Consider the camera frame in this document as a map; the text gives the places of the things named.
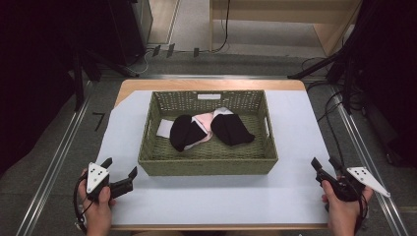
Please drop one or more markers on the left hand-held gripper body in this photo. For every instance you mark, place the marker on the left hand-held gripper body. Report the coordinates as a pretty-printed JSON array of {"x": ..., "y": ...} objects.
[{"x": 96, "y": 178}]

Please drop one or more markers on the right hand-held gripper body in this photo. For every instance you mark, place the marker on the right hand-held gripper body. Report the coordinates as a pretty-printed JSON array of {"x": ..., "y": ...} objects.
[{"x": 348, "y": 187}]

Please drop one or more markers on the person's right hand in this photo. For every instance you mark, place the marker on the person's right hand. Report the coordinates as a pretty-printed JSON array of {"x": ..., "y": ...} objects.
[{"x": 341, "y": 213}]

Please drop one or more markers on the person's left hand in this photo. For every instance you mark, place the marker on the person's left hand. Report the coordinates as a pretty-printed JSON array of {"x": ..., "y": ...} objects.
[{"x": 97, "y": 211}]

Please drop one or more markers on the white label card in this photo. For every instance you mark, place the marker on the white label card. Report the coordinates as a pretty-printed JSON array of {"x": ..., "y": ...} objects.
[{"x": 164, "y": 128}]

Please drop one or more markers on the black sock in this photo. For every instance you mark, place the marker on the black sock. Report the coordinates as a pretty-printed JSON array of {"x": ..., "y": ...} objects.
[
  {"x": 184, "y": 132},
  {"x": 231, "y": 129}
]

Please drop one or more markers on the green woven basket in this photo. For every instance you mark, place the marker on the green woven basket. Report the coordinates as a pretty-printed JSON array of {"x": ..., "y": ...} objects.
[{"x": 208, "y": 154}]

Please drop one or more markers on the pale blue table sheet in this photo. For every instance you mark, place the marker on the pale blue table sheet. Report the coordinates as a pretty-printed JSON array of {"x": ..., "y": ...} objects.
[{"x": 213, "y": 200}]

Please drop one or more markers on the pink sock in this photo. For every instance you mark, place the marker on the pink sock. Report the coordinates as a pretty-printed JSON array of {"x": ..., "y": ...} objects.
[{"x": 203, "y": 122}]

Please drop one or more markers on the black tripod stand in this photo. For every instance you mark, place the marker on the black tripod stand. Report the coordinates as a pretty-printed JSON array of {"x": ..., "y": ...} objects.
[
  {"x": 323, "y": 64},
  {"x": 85, "y": 65}
]

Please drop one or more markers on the light grey sock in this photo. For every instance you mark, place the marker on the light grey sock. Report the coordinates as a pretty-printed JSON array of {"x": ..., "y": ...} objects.
[{"x": 223, "y": 111}]

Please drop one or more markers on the dark plug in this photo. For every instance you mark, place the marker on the dark plug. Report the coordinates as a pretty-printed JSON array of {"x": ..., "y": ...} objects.
[
  {"x": 196, "y": 52},
  {"x": 170, "y": 50},
  {"x": 156, "y": 50}
]

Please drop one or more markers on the dark cabinet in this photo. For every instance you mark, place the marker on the dark cabinet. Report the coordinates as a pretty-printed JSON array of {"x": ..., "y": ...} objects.
[{"x": 129, "y": 28}]

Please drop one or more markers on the light wooden shelf unit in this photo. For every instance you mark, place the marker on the light wooden shelf unit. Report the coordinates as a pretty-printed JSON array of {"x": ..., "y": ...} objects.
[{"x": 282, "y": 14}]

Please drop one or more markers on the metal floor rail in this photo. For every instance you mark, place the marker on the metal floor rail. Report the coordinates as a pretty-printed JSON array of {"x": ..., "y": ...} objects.
[
  {"x": 52, "y": 164},
  {"x": 370, "y": 154}
]

